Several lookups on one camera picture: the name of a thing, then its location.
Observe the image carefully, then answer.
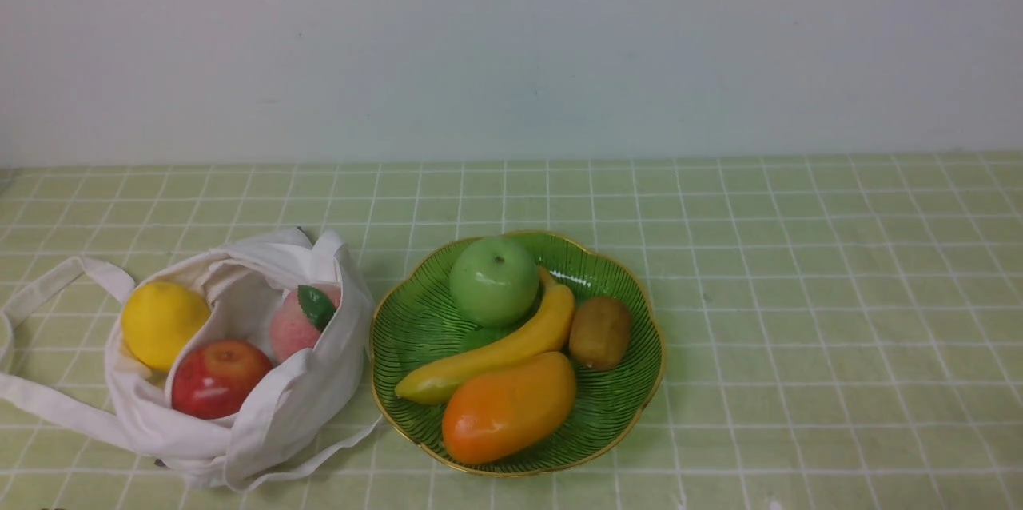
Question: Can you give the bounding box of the yellow lemon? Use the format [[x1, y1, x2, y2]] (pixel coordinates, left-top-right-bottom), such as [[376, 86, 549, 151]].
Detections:
[[121, 281, 211, 374]]

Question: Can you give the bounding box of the green glass fruit plate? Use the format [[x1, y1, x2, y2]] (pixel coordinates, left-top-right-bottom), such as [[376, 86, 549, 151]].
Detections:
[[370, 232, 666, 477]]

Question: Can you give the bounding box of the white cloth tote bag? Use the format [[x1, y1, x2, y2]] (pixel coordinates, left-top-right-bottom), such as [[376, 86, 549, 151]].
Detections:
[[1, 227, 376, 492]]

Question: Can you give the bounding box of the green apple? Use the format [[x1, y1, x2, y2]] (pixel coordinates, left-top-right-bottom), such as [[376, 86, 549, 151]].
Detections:
[[448, 236, 539, 328]]

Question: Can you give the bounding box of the yellow banana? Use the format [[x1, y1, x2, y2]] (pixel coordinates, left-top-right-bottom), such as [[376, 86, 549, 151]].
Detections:
[[395, 266, 576, 405]]

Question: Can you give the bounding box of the brown kiwi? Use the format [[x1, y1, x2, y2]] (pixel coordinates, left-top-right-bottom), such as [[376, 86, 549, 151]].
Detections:
[[567, 297, 631, 372]]

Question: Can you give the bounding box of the orange mango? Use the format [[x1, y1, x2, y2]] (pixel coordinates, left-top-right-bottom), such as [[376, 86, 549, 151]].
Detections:
[[441, 351, 577, 465]]

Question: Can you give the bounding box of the pink peach with leaf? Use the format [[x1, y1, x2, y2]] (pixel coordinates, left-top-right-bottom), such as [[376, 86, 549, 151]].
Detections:
[[269, 283, 342, 363]]

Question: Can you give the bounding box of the red apple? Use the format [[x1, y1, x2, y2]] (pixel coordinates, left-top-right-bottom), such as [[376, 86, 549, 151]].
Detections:
[[169, 340, 273, 420]]

